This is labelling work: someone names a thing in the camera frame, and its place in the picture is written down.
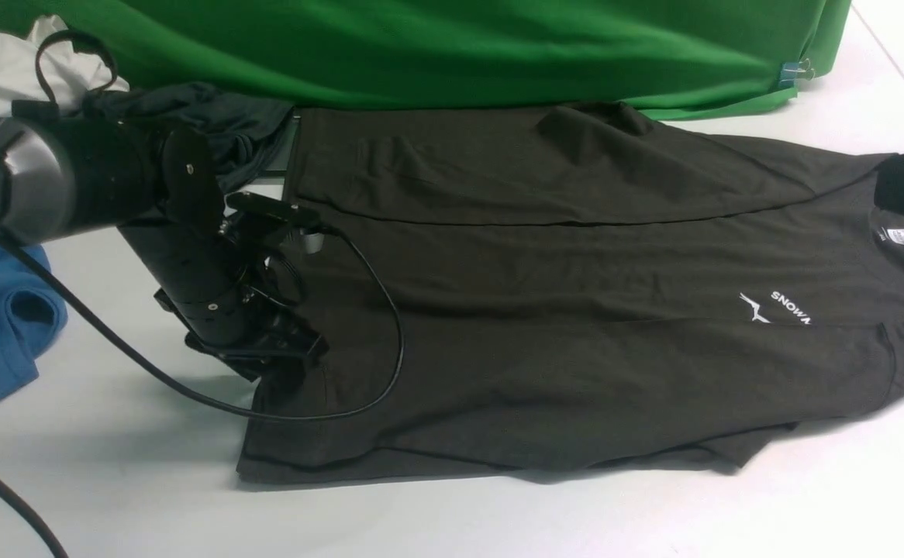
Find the dark gray long-sleeve top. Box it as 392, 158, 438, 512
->
238, 105, 904, 484

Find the green backdrop cloth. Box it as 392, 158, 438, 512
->
0, 1, 851, 121

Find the white crumpled garment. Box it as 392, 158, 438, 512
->
0, 15, 111, 118

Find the dark teal crumpled garment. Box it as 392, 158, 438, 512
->
82, 82, 294, 194

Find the metal table cable hatch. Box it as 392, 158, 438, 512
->
258, 111, 301, 180

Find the blue binder clip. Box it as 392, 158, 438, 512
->
777, 59, 816, 89

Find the gray wrist camera, image left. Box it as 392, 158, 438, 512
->
295, 229, 325, 255

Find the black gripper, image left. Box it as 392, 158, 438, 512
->
119, 194, 329, 392

